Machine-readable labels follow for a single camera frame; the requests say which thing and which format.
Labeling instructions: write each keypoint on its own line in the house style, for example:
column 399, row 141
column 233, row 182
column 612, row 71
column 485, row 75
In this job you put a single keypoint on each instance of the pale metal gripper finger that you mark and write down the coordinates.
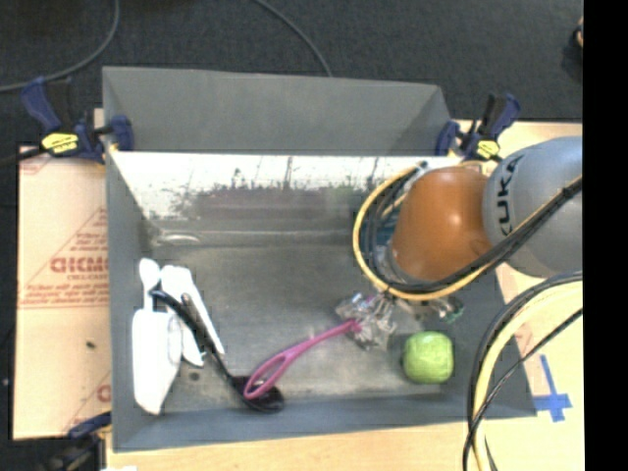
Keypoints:
column 354, row 307
column 377, row 331

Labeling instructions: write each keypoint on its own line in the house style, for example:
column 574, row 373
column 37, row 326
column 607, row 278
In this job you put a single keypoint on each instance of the green ball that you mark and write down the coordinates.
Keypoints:
column 428, row 357

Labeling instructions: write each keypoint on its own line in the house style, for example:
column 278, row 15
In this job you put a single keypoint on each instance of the grey metal bin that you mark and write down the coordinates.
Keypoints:
column 294, row 273

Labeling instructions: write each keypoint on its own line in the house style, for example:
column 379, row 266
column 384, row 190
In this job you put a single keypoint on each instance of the black ladle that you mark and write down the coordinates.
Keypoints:
column 216, row 346

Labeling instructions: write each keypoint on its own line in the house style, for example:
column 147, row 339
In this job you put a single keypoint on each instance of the white spatula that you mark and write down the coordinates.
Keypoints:
column 154, row 361

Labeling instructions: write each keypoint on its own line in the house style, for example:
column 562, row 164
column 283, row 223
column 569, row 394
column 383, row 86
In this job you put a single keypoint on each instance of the brown cardboard board red print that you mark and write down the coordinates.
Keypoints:
column 59, row 243

